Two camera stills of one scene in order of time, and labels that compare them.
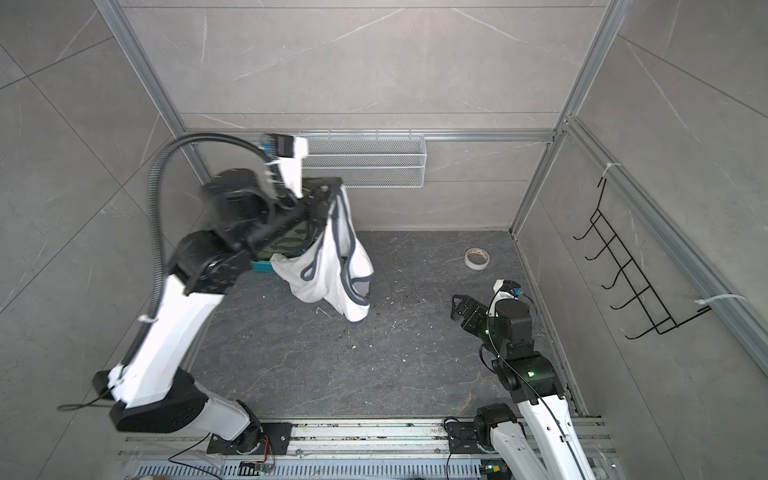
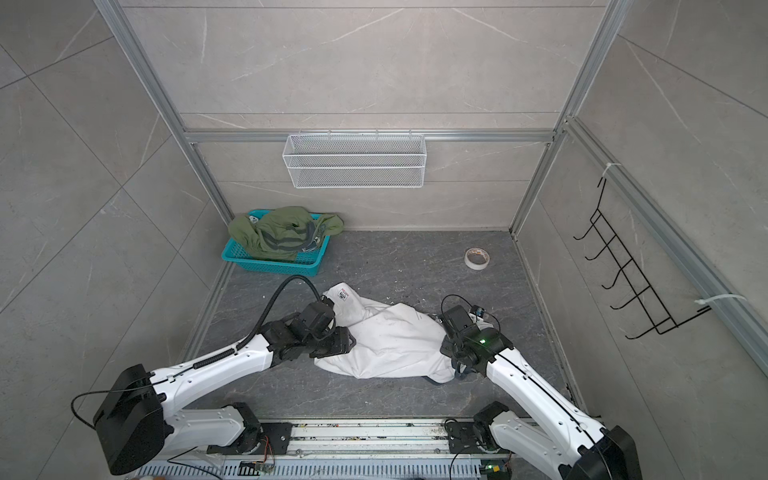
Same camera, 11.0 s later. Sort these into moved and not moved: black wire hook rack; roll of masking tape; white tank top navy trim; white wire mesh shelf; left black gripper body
Moved: left black gripper body; white tank top navy trim
Not moved: roll of masking tape; black wire hook rack; white wire mesh shelf
